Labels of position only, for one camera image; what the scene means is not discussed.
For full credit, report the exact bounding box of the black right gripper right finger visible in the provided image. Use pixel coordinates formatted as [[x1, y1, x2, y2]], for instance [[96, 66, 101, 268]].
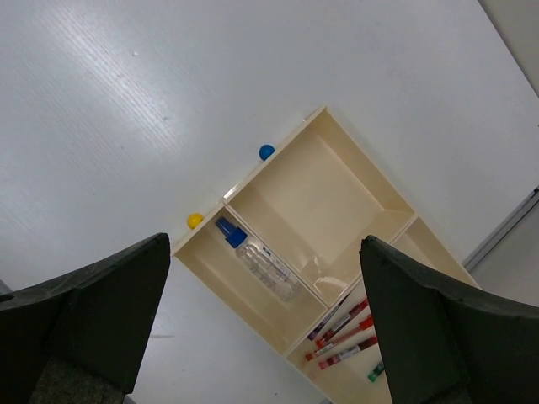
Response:
[[359, 236, 538, 403]]

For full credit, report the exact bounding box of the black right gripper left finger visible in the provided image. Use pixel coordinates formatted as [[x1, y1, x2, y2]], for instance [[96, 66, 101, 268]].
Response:
[[1, 233, 171, 403]]

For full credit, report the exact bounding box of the red ballpoint pen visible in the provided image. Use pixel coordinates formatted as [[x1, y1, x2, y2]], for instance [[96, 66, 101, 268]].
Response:
[[305, 315, 373, 362]]

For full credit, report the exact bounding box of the small glue bottle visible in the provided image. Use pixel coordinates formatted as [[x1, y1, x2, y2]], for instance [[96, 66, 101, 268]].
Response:
[[215, 216, 300, 301]]

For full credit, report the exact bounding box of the green gel pen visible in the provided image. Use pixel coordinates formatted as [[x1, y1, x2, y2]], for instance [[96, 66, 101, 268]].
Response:
[[367, 361, 385, 383]]

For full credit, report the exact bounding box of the red gel pen clear cap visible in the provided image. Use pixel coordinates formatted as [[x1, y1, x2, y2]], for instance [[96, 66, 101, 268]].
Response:
[[316, 298, 369, 348]]

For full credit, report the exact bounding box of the purple gel pen clear cap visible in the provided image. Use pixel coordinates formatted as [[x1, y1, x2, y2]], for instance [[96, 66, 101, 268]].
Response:
[[307, 296, 348, 341]]

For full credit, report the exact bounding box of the yellow pushpin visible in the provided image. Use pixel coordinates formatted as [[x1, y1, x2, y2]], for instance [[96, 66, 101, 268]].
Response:
[[186, 212, 205, 230]]

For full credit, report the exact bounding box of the cream compartment tray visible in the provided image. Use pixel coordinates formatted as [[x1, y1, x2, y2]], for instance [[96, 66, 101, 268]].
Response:
[[172, 108, 472, 403]]

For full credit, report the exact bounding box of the blue pushpin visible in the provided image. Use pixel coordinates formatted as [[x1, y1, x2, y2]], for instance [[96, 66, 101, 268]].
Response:
[[259, 144, 275, 161]]

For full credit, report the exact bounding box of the aluminium frame rail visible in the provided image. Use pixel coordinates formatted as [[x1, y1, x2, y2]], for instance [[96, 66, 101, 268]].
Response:
[[462, 187, 538, 274]]

